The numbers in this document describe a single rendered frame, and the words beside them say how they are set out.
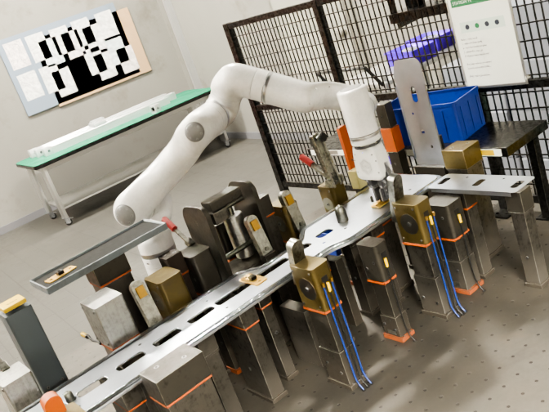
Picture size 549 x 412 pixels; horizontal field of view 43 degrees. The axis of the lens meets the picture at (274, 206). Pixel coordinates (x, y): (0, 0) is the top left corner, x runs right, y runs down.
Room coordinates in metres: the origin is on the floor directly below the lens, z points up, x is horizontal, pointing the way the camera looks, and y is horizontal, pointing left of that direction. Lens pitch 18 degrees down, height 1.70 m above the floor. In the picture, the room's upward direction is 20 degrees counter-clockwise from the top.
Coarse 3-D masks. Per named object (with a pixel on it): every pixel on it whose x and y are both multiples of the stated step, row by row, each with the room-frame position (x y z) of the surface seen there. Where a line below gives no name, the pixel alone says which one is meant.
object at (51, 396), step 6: (42, 396) 1.20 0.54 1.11; (48, 396) 1.19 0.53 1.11; (54, 396) 1.19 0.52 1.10; (42, 402) 1.19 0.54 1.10; (48, 402) 1.18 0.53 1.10; (54, 402) 1.19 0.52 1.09; (60, 402) 1.20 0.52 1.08; (42, 408) 1.19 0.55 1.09; (48, 408) 1.18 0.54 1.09; (54, 408) 1.19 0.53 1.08; (60, 408) 1.20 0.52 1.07
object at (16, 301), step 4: (16, 296) 1.68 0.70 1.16; (20, 296) 1.67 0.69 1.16; (8, 300) 1.67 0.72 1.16; (12, 300) 1.66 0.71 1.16; (16, 300) 1.65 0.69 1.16; (20, 300) 1.64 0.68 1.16; (24, 300) 1.64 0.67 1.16; (0, 304) 1.66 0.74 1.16; (4, 304) 1.65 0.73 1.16; (8, 304) 1.64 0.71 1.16; (12, 304) 1.63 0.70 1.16; (16, 304) 1.63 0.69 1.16; (20, 304) 1.64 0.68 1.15; (0, 308) 1.64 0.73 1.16; (4, 308) 1.62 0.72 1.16; (8, 308) 1.62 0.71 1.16; (12, 308) 1.62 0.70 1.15; (16, 308) 1.65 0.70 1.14; (4, 312) 1.61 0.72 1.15
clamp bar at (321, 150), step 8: (312, 136) 2.02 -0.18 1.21; (320, 136) 1.99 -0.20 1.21; (312, 144) 2.02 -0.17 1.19; (320, 144) 2.03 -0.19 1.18; (320, 152) 2.01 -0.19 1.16; (328, 152) 2.02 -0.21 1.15; (320, 160) 2.01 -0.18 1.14; (328, 160) 2.02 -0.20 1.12; (328, 168) 2.01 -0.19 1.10; (336, 168) 2.01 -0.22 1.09; (328, 176) 2.00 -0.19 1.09; (336, 176) 2.01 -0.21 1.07
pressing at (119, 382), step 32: (416, 192) 1.85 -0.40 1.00; (320, 224) 1.86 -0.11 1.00; (352, 224) 1.77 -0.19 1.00; (320, 256) 1.65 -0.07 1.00; (224, 288) 1.65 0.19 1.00; (256, 288) 1.59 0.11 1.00; (224, 320) 1.48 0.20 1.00; (128, 352) 1.48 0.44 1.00; (160, 352) 1.42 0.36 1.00; (64, 384) 1.43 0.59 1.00; (128, 384) 1.34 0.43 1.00
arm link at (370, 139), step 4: (376, 132) 1.82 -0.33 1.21; (368, 136) 1.81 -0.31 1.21; (372, 136) 1.81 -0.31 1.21; (376, 136) 1.82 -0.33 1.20; (380, 136) 1.83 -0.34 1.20; (352, 140) 1.83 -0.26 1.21; (356, 140) 1.82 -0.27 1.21; (360, 140) 1.81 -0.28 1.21; (364, 140) 1.81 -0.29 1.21; (368, 140) 1.81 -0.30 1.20; (372, 140) 1.81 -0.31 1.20; (376, 140) 1.81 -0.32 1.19; (352, 144) 1.84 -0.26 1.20; (356, 144) 1.82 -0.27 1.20; (360, 144) 1.82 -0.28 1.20; (364, 144) 1.81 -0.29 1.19; (368, 144) 1.82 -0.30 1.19
